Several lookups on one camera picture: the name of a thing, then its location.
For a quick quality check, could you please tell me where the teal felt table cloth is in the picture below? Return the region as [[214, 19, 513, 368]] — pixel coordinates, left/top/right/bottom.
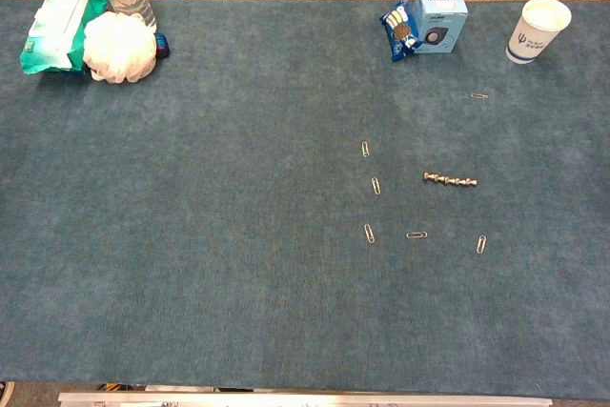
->
[[0, 0, 610, 398]]

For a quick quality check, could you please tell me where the light blue speaker box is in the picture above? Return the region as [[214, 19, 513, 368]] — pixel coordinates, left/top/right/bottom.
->
[[410, 0, 469, 55]]

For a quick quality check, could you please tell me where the aluminium rail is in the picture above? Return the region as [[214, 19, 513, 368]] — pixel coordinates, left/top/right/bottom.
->
[[57, 391, 554, 407]]

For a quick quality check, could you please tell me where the silver magnetic bar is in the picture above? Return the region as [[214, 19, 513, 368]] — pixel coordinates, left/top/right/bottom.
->
[[422, 171, 479, 189]]

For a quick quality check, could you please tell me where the green wet wipes pack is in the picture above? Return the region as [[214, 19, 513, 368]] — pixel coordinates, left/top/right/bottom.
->
[[18, 0, 112, 76]]

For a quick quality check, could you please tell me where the white paper cup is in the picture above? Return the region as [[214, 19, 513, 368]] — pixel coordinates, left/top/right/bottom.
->
[[505, 0, 573, 66]]

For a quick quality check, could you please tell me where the blue cookie packet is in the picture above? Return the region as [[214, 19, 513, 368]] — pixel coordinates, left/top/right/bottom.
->
[[378, 0, 421, 64]]

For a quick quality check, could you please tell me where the white mesh bath sponge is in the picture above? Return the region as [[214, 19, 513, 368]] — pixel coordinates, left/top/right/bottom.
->
[[82, 10, 158, 84]]

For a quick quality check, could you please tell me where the small blue purple object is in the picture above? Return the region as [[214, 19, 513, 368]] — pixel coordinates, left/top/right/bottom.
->
[[153, 31, 172, 59]]

